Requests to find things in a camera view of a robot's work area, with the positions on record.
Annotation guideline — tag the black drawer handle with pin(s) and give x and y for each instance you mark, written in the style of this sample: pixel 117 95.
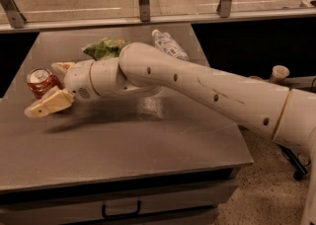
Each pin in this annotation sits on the black drawer handle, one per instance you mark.
pixel 118 209

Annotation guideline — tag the left metal rail bracket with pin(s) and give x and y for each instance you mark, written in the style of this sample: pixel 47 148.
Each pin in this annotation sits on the left metal rail bracket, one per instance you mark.
pixel 15 18

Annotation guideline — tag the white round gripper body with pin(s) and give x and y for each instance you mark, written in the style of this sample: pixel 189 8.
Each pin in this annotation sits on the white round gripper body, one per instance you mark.
pixel 78 80

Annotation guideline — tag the grey side shelf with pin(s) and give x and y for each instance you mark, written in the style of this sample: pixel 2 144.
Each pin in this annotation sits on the grey side shelf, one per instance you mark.
pixel 307 83

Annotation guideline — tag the paper cup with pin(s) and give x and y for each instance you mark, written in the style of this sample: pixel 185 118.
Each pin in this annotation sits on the paper cup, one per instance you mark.
pixel 279 74

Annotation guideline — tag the orange tape roll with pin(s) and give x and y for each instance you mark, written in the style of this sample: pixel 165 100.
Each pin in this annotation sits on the orange tape roll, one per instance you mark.
pixel 256 78

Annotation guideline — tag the green chip bag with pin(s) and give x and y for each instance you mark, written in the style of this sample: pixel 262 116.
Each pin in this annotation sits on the green chip bag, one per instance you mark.
pixel 105 48

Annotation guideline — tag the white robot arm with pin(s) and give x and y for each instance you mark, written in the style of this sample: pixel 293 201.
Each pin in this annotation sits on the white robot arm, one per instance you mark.
pixel 285 116

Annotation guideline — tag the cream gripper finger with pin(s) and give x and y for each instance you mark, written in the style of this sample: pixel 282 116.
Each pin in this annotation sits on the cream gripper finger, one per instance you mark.
pixel 61 68
pixel 53 101

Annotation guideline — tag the black stand leg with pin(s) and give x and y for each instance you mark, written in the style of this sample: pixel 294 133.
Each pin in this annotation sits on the black stand leg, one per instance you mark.
pixel 299 170

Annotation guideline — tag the clear plastic water bottle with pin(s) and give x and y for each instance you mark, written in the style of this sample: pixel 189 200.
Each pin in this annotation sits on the clear plastic water bottle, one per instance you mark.
pixel 165 43

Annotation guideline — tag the grey cabinet drawer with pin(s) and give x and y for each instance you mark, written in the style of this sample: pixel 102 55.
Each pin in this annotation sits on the grey cabinet drawer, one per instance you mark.
pixel 190 204

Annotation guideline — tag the red coke can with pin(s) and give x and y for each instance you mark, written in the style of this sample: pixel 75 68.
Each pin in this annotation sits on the red coke can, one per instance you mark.
pixel 41 80

